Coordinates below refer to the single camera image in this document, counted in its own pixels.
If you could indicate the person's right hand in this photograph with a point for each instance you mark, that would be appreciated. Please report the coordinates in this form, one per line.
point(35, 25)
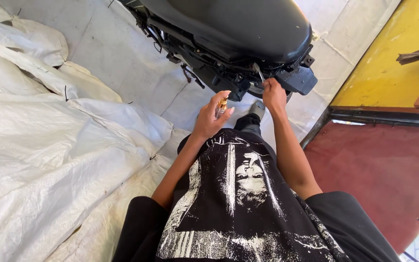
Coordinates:
point(274, 97)

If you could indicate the person's left hand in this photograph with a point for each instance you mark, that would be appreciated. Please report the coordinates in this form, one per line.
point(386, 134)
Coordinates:
point(206, 120)

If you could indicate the person's right fingers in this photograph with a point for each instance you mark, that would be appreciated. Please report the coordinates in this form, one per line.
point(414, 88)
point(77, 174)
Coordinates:
point(267, 84)

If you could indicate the metal-shaft screwdriver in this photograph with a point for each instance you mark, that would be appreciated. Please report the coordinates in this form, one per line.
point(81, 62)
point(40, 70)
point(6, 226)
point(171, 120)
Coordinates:
point(259, 72)

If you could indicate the small clear gold-capped spray bottle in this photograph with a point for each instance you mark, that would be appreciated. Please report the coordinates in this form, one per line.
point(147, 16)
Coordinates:
point(222, 105)

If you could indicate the grey shoe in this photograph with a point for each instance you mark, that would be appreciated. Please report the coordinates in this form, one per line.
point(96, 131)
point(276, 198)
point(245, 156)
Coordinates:
point(258, 109)

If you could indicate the black trouser leg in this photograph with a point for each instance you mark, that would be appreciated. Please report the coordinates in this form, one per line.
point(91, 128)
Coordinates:
point(248, 124)

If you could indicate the black scooter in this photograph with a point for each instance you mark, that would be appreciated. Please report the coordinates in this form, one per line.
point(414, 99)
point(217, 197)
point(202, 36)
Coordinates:
point(213, 69)

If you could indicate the black scooter seat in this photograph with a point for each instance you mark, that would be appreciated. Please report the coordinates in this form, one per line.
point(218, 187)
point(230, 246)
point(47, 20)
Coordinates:
point(238, 25)

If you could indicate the yellow painted panel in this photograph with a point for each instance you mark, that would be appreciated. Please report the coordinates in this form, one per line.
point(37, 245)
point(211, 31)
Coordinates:
point(380, 76)

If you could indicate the black printed t-shirt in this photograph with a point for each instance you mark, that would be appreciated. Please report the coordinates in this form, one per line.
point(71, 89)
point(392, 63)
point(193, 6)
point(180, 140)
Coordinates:
point(238, 203)

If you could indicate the dark red mat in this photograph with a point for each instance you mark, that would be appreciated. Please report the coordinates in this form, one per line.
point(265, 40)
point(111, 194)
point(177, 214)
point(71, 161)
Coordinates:
point(384, 174)

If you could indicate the crumpled white woven tarp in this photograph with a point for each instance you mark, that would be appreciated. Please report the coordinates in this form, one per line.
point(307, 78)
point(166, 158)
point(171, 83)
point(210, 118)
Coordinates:
point(42, 138)

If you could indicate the black metal frame bar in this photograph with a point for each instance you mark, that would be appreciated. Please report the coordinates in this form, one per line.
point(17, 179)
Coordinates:
point(376, 118)

